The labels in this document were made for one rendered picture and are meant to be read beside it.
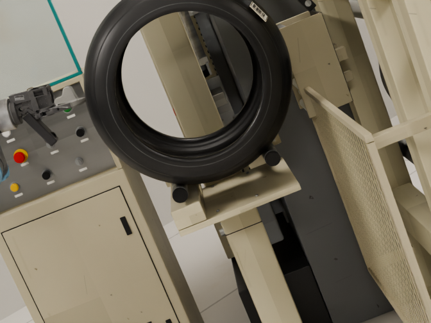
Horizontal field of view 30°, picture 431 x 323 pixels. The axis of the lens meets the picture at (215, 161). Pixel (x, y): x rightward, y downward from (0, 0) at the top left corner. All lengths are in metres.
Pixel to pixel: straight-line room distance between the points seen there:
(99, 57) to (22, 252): 1.13
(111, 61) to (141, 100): 3.12
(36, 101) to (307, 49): 0.84
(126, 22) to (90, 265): 1.20
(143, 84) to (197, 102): 2.73
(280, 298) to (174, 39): 0.95
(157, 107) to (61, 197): 2.40
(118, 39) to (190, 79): 0.47
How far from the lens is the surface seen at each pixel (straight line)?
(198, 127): 2.59
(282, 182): 2.34
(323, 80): 2.54
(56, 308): 3.15
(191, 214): 2.27
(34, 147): 3.02
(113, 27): 2.17
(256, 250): 2.71
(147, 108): 5.29
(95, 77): 2.18
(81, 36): 5.15
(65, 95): 2.29
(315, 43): 2.52
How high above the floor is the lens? 1.45
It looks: 13 degrees down
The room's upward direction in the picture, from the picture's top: 22 degrees counter-clockwise
